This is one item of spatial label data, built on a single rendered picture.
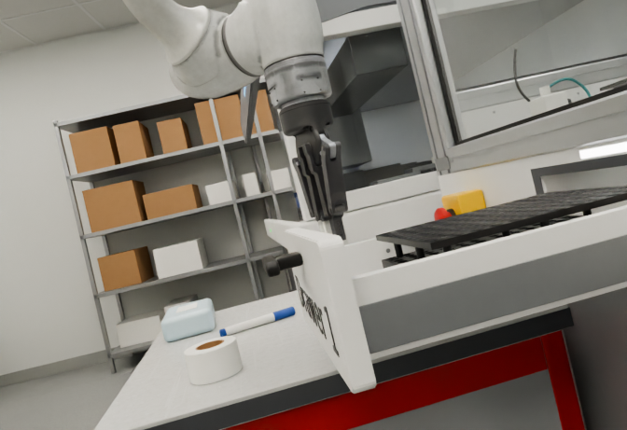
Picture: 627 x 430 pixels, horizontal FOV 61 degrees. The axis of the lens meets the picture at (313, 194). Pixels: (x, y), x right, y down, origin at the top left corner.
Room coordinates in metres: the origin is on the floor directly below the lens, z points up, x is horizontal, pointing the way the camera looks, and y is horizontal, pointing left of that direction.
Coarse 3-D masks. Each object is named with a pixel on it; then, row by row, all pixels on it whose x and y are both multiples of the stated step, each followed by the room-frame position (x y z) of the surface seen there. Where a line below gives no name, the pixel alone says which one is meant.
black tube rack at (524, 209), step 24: (552, 192) 0.62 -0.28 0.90; (576, 192) 0.56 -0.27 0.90; (600, 192) 0.52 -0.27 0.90; (624, 192) 0.47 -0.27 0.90; (456, 216) 0.60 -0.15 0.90; (480, 216) 0.55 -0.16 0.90; (504, 216) 0.50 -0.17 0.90; (528, 216) 0.46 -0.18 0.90; (552, 216) 0.45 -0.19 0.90; (576, 216) 0.59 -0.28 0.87; (456, 240) 0.44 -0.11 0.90; (480, 240) 0.58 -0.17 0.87; (384, 264) 0.60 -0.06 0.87
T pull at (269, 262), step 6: (294, 252) 0.52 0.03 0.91; (264, 258) 0.51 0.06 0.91; (270, 258) 0.50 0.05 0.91; (276, 258) 0.50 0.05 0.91; (282, 258) 0.49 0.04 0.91; (288, 258) 0.49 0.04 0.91; (294, 258) 0.49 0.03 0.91; (300, 258) 0.49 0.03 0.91; (264, 264) 0.48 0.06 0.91; (270, 264) 0.47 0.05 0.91; (276, 264) 0.47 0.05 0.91; (282, 264) 0.49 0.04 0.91; (288, 264) 0.49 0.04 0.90; (294, 264) 0.49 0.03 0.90; (300, 264) 0.49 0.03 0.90; (270, 270) 0.47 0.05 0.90; (276, 270) 0.47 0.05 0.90; (270, 276) 0.47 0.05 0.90
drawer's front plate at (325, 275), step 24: (288, 240) 0.60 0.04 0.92; (312, 240) 0.40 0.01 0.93; (336, 240) 0.37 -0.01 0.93; (312, 264) 0.43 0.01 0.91; (336, 264) 0.37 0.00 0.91; (312, 288) 0.47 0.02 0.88; (336, 288) 0.37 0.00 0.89; (336, 312) 0.37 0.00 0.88; (336, 336) 0.38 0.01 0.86; (360, 336) 0.37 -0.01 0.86; (336, 360) 0.42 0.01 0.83; (360, 360) 0.37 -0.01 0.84; (360, 384) 0.37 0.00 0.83
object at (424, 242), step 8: (392, 232) 0.60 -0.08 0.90; (400, 232) 0.57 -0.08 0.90; (384, 240) 0.57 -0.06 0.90; (392, 240) 0.55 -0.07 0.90; (400, 240) 0.52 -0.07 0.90; (408, 240) 0.49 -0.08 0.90; (416, 240) 0.48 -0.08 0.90; (424, 240) 0.46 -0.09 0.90; (432, 240) 0.45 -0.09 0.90; (440, 240) 0.45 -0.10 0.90; (448, 240) 0.44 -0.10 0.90; (424, 248) 0.45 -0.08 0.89; (432, 248) 0.44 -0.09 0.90
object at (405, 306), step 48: (528, 240) 0.41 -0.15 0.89; (576, 240) 0.41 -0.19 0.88; (624, 240) 0.42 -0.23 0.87; (384, 288) 0.39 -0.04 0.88; (432, 288) 0.39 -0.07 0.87; (480, 288) 0.40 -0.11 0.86; (528, 288) 0.40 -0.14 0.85; (576, 288) 0.41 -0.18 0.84; (384, 336) 0.39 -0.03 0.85; (432, 336) 0.39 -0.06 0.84
